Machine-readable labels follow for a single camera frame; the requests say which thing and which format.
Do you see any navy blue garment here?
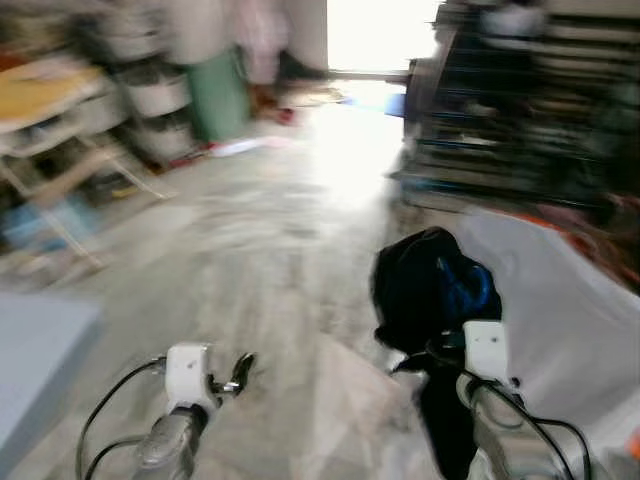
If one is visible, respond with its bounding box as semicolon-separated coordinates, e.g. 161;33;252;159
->
370;227;504;480

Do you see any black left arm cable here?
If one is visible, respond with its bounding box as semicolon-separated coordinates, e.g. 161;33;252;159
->
76;357;169;480

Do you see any orange hanging garment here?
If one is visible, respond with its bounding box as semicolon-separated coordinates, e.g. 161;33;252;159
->
520;207;640;293

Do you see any light blue plastic box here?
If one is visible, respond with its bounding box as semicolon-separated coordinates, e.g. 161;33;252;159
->
0;195;101;253

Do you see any yellow seat cushion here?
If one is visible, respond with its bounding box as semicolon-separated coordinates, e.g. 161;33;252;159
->
0;62;106;126

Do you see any black metal drying rack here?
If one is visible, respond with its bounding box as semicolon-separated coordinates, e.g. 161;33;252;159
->
388;0;640;216

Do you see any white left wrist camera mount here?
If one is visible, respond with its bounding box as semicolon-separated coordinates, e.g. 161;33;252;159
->
164;343;214;413

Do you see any light blue folding table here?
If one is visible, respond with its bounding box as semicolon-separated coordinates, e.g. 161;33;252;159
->
0;292;105;477

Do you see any pale pink hanging garment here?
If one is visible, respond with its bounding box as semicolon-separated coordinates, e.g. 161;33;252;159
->
235;0;293;86

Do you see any white drawer cart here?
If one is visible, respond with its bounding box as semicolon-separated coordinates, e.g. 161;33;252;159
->
95;8;206;166

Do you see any green storage bin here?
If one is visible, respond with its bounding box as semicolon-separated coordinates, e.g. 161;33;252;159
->
185;50;253;143

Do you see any white hanging garment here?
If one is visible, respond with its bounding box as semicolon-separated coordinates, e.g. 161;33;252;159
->
395;207;640;466

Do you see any white paper sheet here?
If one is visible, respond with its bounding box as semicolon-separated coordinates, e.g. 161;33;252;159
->
208;137;276;159

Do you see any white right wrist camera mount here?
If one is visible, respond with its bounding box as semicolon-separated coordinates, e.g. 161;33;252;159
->
462;320;511;386

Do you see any white baby high chair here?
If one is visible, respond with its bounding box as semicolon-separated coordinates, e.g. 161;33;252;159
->
0;60;176;273

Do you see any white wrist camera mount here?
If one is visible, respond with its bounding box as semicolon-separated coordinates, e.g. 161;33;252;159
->
462;320;511;386
164;343;214;413

